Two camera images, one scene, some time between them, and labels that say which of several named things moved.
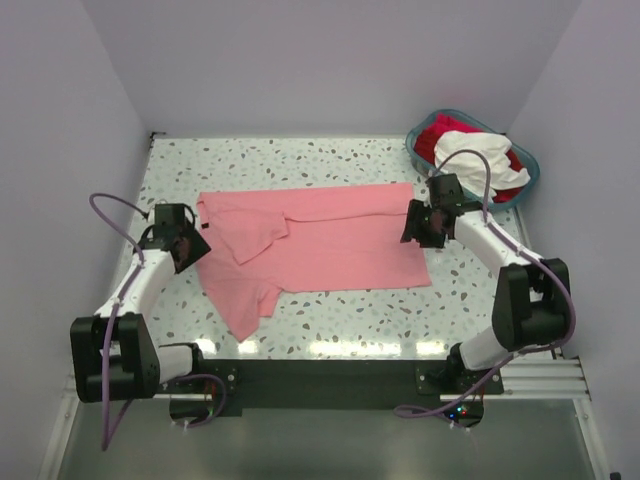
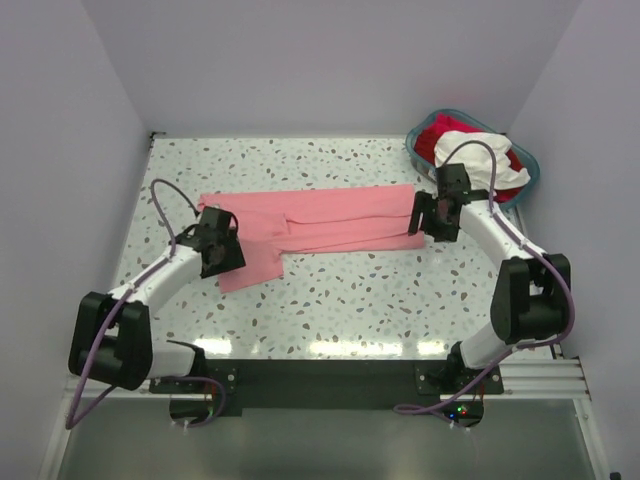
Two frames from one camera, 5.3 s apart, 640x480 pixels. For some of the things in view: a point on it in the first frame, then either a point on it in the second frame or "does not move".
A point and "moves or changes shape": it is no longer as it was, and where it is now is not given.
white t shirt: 471,167 does not move
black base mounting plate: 233,384 does not move
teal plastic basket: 526,156 does not move
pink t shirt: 265,242 moves or changes shape
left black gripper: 199,247 → 234,258
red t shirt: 441,124 does not move
